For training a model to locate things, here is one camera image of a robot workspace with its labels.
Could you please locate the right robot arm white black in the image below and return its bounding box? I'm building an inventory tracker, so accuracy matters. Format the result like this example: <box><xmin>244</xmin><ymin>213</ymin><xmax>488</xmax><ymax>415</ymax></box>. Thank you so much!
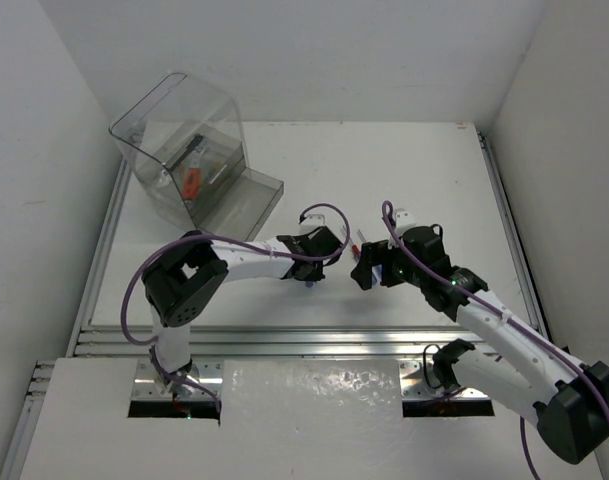
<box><xmin>351</xmin><ymin>226</ymin><xmax>609</xmax><ymax>465</ymax></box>

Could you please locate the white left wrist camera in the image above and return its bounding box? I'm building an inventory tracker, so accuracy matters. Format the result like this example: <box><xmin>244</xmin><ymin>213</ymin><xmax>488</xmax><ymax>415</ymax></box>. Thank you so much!
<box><xmin>299</xmin><ymin>213</ymin><xmax>326</xmax><ymax>234</ymax></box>

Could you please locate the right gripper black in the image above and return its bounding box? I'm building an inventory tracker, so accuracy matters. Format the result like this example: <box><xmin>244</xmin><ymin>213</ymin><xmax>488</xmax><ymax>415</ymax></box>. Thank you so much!
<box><xmin>351</xmin><ymin>238</ymin><xmax>426</xmax><ymax>289</ymax></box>

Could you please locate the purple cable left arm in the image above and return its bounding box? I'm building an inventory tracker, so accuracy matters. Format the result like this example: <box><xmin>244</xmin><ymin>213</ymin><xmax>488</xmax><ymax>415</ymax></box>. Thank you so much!
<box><xmin>120</xmin><ymin>201</ymin><xmax>351</xmax><ymax>414</ymax></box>

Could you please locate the aluminium frame rail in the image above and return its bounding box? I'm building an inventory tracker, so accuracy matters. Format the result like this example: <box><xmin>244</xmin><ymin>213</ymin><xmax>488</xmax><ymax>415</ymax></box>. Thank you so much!
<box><xmin>2</xmin><ymin>122</ymin><xmax>541</xmax><ymax>479</ymax></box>

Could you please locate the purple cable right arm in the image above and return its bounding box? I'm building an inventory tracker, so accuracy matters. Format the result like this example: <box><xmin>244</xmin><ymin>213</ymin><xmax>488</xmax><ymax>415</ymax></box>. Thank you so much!
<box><xmin>380</xmin><ymin>199</ymin><xmax>609</xmax><ymax>480</ymax></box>

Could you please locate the black handled adjustable wrench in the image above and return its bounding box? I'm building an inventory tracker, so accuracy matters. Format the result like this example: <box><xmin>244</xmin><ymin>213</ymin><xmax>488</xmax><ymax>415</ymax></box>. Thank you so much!
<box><xmin>169</xmin><ymin>134</ymin><xmax>206</xmax><ymax>169</ymax></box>

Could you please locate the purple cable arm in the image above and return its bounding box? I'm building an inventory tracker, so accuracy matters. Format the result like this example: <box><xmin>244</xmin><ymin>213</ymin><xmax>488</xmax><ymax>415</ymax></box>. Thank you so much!
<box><xmin>120</xmin><ymin>201</ymin><xmax>351</xmax><ymax>414</ymax></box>
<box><xmin>380</xmin><ymin>199</ymin><xmax>609</xmax><ymax>480</ymax></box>

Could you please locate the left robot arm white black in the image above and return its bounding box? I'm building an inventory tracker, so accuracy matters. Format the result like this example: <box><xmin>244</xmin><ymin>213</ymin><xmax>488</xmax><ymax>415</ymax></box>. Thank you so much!
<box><xmin>142</xmin><ymin>226</ymin><xmax>343</xmax><ymax>375</ymax></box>

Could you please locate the clear plastic drawer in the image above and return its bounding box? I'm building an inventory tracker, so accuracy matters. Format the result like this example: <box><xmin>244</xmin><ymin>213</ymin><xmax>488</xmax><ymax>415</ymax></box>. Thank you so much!
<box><xmin>194</xmin><ymin>168</ymin><xmax>284</xmax><ymax>241</ymax></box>

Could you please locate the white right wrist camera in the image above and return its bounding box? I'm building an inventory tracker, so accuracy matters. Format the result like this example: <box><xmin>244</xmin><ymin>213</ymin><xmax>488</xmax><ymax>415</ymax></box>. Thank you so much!
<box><xmin>392</xmin><ymin>208</ymin><xmax>417</xmax><ymax>231</ymax></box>

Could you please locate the clear stacked plastic container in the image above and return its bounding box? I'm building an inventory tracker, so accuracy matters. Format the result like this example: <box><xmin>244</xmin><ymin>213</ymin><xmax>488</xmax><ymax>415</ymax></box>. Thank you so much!
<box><xmin>107</xmin><ymin>71</ymin><xmax>252</xmax><ymax>231</ymax></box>

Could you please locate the red handled adjustable wrench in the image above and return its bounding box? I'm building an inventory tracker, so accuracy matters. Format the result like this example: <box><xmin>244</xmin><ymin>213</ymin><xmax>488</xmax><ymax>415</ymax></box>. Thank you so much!
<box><xmin>181</xmin><ymin>154</ymin><xmax>201</xmax><ymax>200</ymax></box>

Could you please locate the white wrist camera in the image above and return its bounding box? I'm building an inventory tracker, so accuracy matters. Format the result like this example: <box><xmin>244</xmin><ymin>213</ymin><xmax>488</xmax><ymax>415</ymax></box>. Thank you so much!
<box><xmin>392</xmin><ymin>208</ymin><xmax>417</xmax><ymax>231</ymax></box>
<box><xmin>299</xmin><ymin>213</ymin><xmax>326</xmax><ymax>234</ymax></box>

